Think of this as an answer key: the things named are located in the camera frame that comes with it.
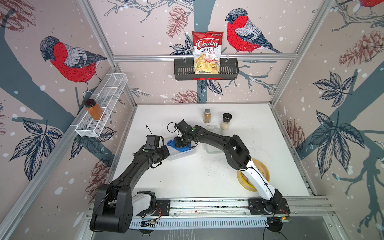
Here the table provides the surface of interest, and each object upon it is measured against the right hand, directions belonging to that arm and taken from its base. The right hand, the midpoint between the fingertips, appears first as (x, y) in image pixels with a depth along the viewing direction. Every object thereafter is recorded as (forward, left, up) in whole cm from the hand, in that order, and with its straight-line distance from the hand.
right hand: (176, 145), depth 97 cm
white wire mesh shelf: (+14, +40, +30) cm, 52 cm away
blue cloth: (-1, +2, +5) cm, 5 cm away
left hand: (-6, +3, +6) cm, 9 cm away
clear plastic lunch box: (-9, -1, +6) cm, 11 cm away
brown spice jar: (+20, -20, +7) cm, 29 cm away
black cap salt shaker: (+15, -33, +4) cm, 36 cm away
